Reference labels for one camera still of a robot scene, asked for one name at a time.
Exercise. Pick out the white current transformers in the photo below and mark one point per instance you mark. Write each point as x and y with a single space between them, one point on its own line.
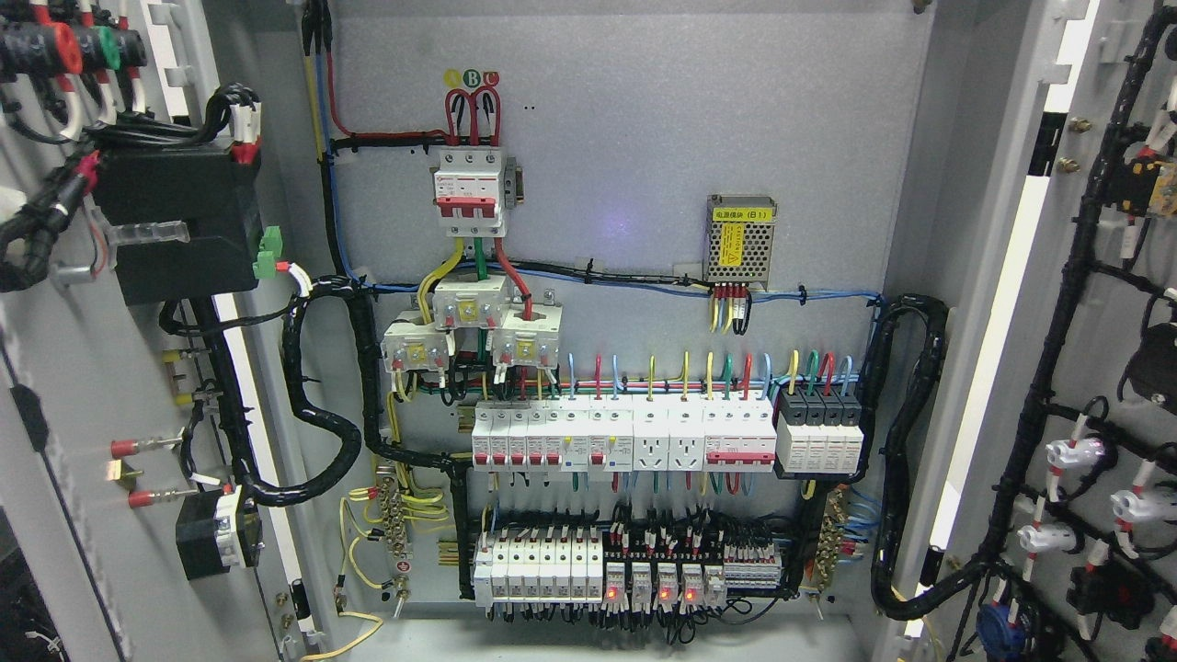
485 316

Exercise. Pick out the white socket breaker row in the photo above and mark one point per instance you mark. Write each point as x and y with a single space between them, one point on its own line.
623 433

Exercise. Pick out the perforated metal power supply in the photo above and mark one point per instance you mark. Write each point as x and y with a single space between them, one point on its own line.
739 238

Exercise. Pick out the red white main breaker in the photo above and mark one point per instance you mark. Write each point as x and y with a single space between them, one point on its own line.
476 188

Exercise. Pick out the white lower breaker row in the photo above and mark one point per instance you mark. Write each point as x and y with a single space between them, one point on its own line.
539 567

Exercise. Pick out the black surge protector modules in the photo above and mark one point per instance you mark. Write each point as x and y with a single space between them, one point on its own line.
818 436

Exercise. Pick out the relay row with red leds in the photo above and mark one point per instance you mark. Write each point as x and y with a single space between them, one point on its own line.
685 583

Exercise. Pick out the brass ground terminal bar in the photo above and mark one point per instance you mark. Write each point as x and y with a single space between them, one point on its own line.
833 518

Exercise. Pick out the black meter back housing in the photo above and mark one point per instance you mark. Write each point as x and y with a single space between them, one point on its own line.
185 222

